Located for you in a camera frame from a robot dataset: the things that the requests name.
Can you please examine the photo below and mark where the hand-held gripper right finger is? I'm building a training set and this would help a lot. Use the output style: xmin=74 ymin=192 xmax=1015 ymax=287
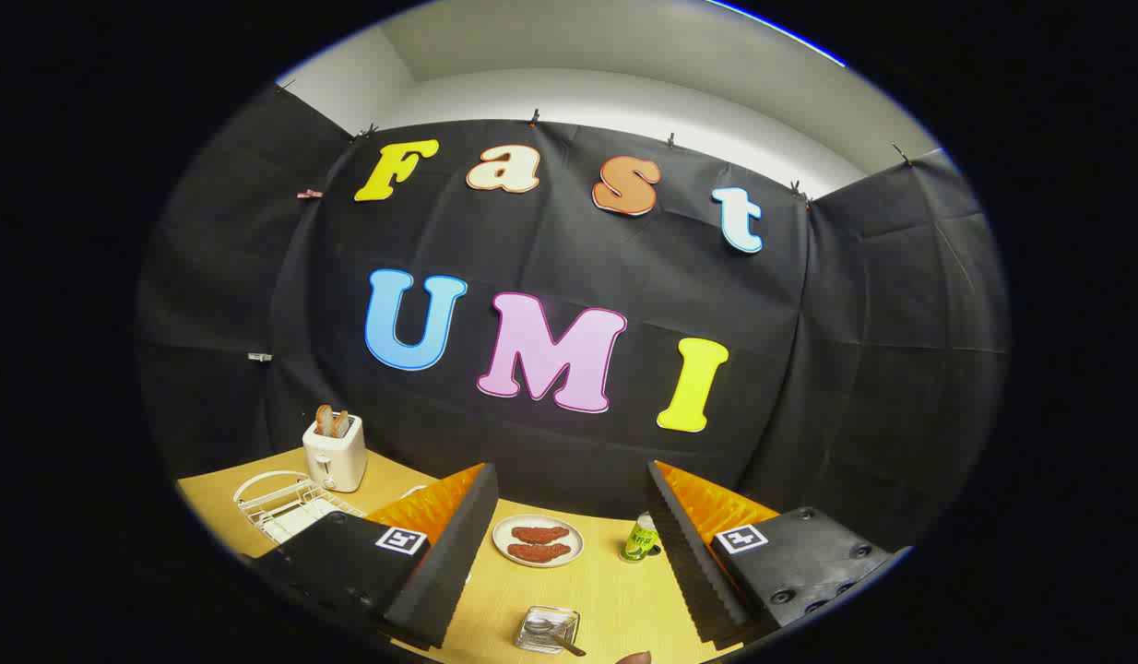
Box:
xmin=645 ymin=459 xmax=915 ymax=648

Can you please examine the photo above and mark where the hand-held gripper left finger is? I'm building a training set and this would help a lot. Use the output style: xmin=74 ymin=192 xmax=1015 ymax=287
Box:
xmin=246 ymin=463 xmax=501 ymax=651

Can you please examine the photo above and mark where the metal spoon with dark handle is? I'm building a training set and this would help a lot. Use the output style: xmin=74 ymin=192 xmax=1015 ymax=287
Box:
xmin=525 ymin=616 xmax=588 ymax=658

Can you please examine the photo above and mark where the small metal wire basket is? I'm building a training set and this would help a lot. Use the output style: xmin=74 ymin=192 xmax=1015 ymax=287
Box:
xmin=516 ymin=606 xmax=581 ymax=656

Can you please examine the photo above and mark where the white wire dish rack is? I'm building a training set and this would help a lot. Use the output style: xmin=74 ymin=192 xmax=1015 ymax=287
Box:
xmin=232 ymin=470 xmax=367 ymax=547

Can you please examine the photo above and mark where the white plate with meat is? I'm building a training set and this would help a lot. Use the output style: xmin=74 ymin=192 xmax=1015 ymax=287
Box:
xmin=492 ymin=514 xmax=586 ymax=568

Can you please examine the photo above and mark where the green label drink bottle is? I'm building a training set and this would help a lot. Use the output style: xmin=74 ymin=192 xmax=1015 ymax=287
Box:
xmin=622 ymin=513 xmax=664 ymax=563

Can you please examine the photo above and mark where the white toaster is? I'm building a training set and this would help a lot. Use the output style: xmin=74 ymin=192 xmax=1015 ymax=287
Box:
xmin=302 ymin=413 xmax=368 ymax=494

